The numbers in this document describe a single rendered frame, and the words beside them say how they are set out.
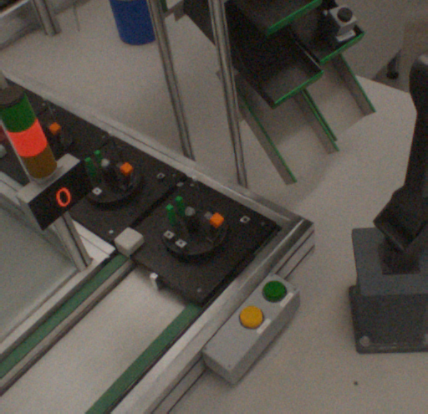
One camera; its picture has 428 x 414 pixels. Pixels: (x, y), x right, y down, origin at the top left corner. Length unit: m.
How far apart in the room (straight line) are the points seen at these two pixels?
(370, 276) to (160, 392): 0.41
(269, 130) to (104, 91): 0.72
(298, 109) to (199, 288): 0.45
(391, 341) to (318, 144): 0.45
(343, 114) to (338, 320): 0.47
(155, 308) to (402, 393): 0.49
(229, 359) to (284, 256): 0.24
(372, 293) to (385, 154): 0.58
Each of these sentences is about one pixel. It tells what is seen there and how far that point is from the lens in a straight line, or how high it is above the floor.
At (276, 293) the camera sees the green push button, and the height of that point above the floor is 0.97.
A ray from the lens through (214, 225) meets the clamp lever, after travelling 1.16.
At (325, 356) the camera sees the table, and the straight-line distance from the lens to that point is 1.22.
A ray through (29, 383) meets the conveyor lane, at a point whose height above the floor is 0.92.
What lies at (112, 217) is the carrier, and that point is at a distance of 1.35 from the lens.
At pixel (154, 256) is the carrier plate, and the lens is 1.25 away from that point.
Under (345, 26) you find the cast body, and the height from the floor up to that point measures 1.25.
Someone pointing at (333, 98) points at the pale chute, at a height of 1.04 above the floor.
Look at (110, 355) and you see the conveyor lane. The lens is 1.22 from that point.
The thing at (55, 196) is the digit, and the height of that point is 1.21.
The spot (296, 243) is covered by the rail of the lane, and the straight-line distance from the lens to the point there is 1.24.
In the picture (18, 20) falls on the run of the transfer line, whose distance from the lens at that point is 2.26.
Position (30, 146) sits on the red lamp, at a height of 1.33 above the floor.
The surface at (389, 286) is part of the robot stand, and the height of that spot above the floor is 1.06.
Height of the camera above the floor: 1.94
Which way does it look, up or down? 47 degrees down
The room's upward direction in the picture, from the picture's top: 11 degrees counter-clockwise
